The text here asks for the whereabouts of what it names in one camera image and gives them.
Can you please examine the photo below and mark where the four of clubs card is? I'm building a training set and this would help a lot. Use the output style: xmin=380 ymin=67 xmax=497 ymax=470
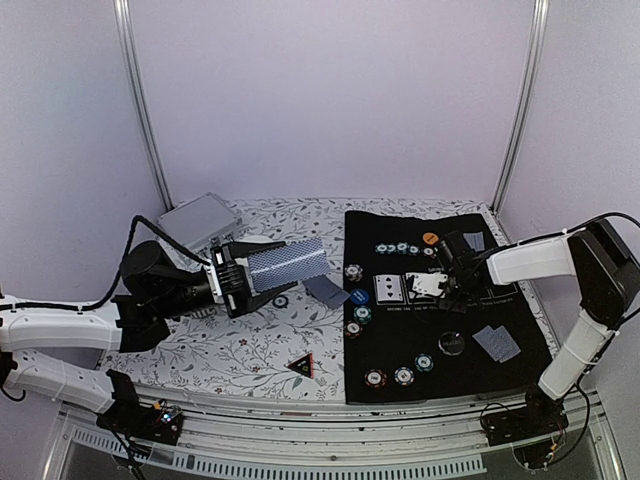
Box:
xmin=405 ymin=272 xmax=448 ymax=301

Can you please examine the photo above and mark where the dealt card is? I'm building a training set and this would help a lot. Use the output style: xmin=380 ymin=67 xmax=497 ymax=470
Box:
xmin=473 ymin=325 xmax=521 ymax=363
xmin=462 ymin=232 xmax=486 ymax=252
xmin=303 ymin=276 xmax=350 ymax=309

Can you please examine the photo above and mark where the clear round dealer button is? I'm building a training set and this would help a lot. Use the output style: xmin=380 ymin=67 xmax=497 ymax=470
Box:
xmin=437 ymin=331 xmax=466 ymax=357

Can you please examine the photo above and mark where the orange big blind button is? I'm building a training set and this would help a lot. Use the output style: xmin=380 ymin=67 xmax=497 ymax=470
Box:
xmin=422 ymin=232 xmax=439 ymax=246

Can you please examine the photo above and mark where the green 50 chip row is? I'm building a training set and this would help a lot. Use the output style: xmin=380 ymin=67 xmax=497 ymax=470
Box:
xmin=374 ymin=242 xmax=421 ymax=256

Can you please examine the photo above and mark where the three of spades card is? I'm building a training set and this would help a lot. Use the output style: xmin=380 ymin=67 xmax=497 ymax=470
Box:
xmin=374 ymin=274 xmax=406 ymax=305

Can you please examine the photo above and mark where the triangular all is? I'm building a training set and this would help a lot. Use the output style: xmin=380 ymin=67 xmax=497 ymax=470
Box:
xmin=286 ymin=352 xmax=314 ymax=379

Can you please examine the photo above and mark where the blue small blind button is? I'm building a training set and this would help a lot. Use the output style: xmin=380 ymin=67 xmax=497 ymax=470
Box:
xmin=349 ymin=288 xmax=370 ymax=305

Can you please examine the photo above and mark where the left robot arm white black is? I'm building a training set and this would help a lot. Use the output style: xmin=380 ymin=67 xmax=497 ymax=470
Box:
xmin=1 ymin=241 xmax=288 ymax=434

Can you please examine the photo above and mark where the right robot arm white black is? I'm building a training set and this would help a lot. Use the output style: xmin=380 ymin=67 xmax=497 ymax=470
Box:
xmin=434 ymin=212 xmax=639 ymax=401

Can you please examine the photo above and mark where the single chip on table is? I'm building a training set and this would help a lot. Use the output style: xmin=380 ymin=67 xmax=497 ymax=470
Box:
xmin=272 ymin=295 xmax=289 ymax=309

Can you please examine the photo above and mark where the grey box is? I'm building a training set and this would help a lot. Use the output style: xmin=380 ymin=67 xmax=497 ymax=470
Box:
xmin=157 ymin=192 xmax=243 ymax=250

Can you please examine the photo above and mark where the black poker mat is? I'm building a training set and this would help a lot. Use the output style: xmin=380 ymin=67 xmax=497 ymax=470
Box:
xmin=344 ymin=211 xmax=552 ymax=404

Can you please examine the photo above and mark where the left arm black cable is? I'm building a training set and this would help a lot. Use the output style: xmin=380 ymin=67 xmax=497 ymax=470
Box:
xmin=0 ymin=214 xmax=214 ymax=314

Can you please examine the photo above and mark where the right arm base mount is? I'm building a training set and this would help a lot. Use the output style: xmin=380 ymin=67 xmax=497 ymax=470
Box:
xmin=479 ymin=385 xmax=569 ymax=446

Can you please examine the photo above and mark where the front aluminium rail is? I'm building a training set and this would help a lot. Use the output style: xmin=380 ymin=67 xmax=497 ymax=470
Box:
xmin=42 ymin=384 xmax=626 ymax=480

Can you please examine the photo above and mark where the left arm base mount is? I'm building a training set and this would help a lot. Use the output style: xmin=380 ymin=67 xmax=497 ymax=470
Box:
xmin=96 ymin=370 xmax=184 ymax=446

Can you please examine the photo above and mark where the left aluminium frame post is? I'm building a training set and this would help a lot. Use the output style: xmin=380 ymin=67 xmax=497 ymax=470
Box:
xmin=113 ymin=0 xmax=174 ymax=212

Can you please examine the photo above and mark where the aluminium frame post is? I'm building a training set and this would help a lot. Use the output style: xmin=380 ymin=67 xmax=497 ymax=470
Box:
xmin=113 ymin=0 xmax=174 ymax=212
xmin=490 ymin=0 xmax=550 ymax=216

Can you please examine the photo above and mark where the right aluminium frame post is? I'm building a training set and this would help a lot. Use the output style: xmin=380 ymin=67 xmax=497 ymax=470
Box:
xmin=490 ymin=0 xmax=550 ymax=216

